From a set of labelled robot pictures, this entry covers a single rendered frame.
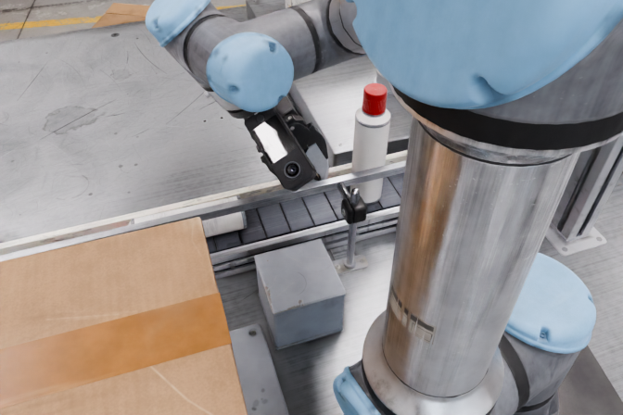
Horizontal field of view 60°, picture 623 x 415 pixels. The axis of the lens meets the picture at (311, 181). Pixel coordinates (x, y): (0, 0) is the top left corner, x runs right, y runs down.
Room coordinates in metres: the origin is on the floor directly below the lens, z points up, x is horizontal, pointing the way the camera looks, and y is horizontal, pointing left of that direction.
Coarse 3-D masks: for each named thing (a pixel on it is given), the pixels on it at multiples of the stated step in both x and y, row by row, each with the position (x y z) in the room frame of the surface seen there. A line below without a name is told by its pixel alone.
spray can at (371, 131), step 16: (368, 96) 0.62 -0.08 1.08; (384, 96) 0.62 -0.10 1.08; (368, 112) 0.62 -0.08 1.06; (384, 112) 0.62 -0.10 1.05; (368, 128) 0.61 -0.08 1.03; (384, 128) 0.61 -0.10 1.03; (368, 144) 0.61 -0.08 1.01; (384, 144) 0.61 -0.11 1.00; (352, 160) 0.63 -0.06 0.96; (368, 160) 0.60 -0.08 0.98; (384, 160) 0.62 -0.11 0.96; (368, 192) 0.60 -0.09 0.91
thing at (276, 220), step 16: (400, 176) 0.67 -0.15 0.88; (336, 192) 0.63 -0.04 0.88; (384, 192) 0.63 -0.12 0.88; (400, 192) 0.63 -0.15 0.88; (256, 208) 0.60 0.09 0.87; (272, 208) 0.60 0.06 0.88; (288, 208) 0.60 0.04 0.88; (304, 208) 0.60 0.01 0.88; (320, 208) 0.60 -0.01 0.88; (336, 208) 0.60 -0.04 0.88; (368, 208) 0.60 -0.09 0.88; (384, 208) 0.60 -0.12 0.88; (256, 224) 0.56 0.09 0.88; (272, 224) 0.56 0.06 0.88; (288, 224) 0.56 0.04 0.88; (304, 224) 0.56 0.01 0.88; (320, 224) 0.56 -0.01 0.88; (208, 240) 0.53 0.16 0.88; (224, 240) 0.53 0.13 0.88; (240, 240) 0.54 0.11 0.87; (256, 240) 0.53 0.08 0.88
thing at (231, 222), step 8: (216, 200) 0.57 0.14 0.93; (224, 200) 0.57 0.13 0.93; (232, 200) 0.56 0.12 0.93; (184, 208) 0.55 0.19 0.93; (192, 208) 0.55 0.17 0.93; (152, 216) 0.53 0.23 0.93; (160, 216) 0.53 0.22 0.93; (224, 216) 0.54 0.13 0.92; (232, 216) 0.54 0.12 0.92; (240, 216) 0.54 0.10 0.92; (128, 224) 0.52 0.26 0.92; (208, 224) 0.53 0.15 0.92; (216, 224) 0.53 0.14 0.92; (224, 224) 0.53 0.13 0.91; (232, 224) 0.53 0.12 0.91; (240, 224) 0.54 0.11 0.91; (208, 232) 0.52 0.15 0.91; (216, 232) 0.53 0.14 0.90; (224, 232) 0.53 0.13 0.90
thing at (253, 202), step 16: (352, 176) 0.58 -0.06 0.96; (368, 176) 0.59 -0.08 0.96; (384, 176) 0.60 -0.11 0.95; (272, 192) 0.55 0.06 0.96; (288, 192) 0.55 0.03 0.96; (304, 192) 0.56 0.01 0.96; (320, 192) 0.56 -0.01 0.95; (208, 208) 0.52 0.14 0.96; (224, 208) 0.52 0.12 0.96; (240, 208) 0.52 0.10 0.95; (144, 224) 0.49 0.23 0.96; (160, 224) 0.49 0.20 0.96; (64, 240) 0.46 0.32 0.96; (80, 240) 0.46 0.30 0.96; (0, 256) 0.43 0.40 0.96; (16, 256) 0.43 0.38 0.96
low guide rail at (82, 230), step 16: (400, 160) 0.69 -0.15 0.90; (336, 176) 0.65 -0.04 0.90; (224, 192) 0.60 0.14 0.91; (240, 192) 0.60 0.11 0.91; (256, 192) 0.60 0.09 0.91; (160, 208) 0.56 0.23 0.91; (176, 208) 0.56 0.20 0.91; (96, 224) 0.53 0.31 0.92; (112, 224) 0.53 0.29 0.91; (16, 240) 0.50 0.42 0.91; (32, 240) 0.50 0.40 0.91; (48, 240) 0.50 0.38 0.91
